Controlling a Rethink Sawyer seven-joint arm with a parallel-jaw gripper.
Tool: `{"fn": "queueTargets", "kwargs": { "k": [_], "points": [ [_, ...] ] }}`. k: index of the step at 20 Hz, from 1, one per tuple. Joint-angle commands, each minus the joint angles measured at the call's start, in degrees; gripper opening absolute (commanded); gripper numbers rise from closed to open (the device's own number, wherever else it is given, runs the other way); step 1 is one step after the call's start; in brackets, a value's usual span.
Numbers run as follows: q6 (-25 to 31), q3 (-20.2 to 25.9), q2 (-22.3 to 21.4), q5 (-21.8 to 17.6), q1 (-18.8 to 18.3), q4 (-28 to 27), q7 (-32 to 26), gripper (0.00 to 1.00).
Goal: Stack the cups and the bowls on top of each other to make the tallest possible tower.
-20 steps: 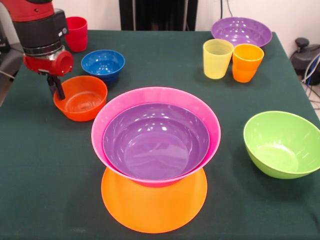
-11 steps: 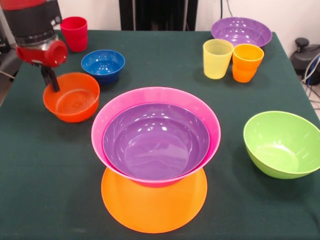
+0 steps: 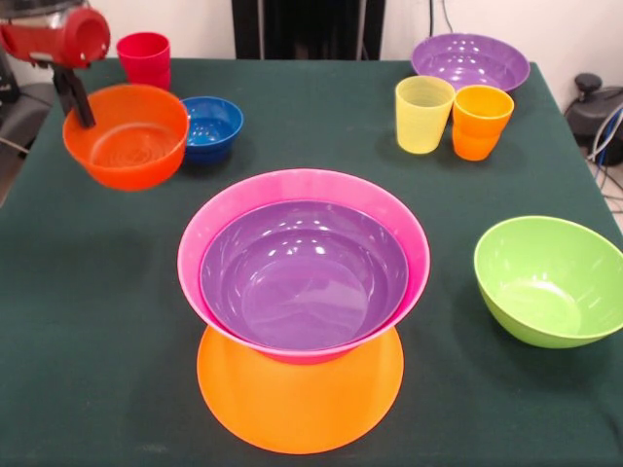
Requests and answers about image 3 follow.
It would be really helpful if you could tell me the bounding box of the purple plastic bowl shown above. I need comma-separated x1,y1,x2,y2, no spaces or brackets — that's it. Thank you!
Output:
411,32,531,93
200,198,410,351

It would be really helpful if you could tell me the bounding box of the orange plastic cup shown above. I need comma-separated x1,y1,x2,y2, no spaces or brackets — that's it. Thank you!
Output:
451,85,516,162

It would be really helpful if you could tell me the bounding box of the yellow plastic cup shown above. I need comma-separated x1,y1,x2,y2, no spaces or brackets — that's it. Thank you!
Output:
394,76,457,156

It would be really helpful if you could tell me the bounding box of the green plastic bowl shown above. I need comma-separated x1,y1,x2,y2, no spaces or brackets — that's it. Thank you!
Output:
474,216,623,349

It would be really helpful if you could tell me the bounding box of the dark green table cloth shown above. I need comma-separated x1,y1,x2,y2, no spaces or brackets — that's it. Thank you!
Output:
0,56,623,467

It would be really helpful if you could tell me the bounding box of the tangle of cables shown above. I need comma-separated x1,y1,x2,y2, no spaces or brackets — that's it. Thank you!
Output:
586,104,623,215

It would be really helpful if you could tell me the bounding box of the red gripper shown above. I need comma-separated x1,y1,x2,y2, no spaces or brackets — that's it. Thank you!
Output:
0,7,111,129

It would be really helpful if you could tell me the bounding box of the large pink plastic bowl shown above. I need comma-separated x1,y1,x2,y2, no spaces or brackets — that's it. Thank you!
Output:
176,168,432,366

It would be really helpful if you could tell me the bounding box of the large orange plastic bowl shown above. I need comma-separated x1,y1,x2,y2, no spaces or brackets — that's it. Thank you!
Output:
197,323,405,456

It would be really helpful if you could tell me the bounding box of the small red-orange plastic bowl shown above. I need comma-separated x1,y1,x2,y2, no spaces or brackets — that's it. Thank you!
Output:
62,84,191,192

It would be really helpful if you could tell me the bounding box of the red plastic cup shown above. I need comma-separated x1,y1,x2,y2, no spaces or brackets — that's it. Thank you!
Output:
116,31,172,92

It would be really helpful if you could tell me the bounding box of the small blue plastic bowl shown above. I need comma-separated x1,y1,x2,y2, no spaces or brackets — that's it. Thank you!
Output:
180,95,244,164

